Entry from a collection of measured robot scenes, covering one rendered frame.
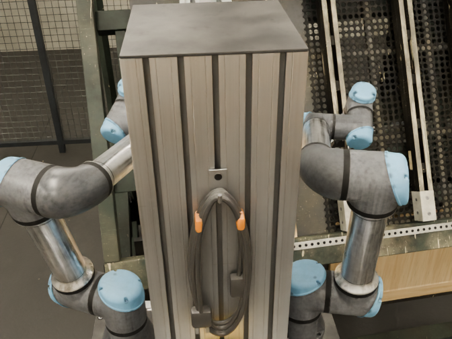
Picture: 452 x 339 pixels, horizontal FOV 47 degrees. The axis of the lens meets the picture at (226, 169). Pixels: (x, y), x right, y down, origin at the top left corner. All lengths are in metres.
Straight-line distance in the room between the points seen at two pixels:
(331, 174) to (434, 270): 1.78
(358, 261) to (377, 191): 0.25
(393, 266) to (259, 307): 1.79
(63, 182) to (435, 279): 2.17
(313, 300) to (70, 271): 0.64
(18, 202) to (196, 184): 0.52
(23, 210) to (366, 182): 0.74
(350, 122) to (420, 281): 1.49
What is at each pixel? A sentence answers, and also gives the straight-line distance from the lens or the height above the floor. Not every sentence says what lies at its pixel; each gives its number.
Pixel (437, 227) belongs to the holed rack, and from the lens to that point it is 2.35.
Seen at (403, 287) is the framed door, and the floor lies 0.33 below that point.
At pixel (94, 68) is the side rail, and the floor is 1.53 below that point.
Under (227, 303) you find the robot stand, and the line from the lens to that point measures 0.95.
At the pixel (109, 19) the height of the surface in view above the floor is 1.66.
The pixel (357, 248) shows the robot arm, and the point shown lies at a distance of 1.31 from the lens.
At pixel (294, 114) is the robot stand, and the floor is 1.93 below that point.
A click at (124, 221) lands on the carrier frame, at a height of 0.79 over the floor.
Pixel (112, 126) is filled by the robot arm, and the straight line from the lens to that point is 1.47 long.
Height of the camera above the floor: 2.26
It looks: 32 degrees down
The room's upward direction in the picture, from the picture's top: 1 degrees counter-clockwise
